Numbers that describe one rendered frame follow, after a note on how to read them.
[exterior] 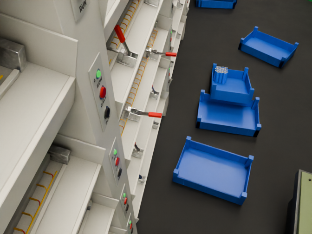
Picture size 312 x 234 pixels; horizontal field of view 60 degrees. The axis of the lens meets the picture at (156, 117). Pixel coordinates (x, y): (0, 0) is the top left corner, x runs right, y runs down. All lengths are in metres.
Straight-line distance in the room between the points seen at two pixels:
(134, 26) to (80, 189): 0.44
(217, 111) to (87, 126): 1.14
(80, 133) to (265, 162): 1.06
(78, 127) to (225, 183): 0.93
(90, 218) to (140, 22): 0.48
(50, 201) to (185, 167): 0.88
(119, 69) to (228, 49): 1.37
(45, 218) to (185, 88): 1.26
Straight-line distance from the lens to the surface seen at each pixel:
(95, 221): 0.61
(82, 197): 0.43
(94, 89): 0.36
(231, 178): 1.25
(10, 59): 0.31
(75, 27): 0.31
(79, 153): 0.44
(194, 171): 1.24
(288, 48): 2.01
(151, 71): 0.88
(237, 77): 1.68
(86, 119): 0.37
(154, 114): 0.71
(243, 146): 1.37
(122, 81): 0.57
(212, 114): 1.45
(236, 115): 1.47
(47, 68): 0.32
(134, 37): 0.68
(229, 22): 2.18
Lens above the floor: 1.08
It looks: 50 degrees down
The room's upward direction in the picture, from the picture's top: straight up
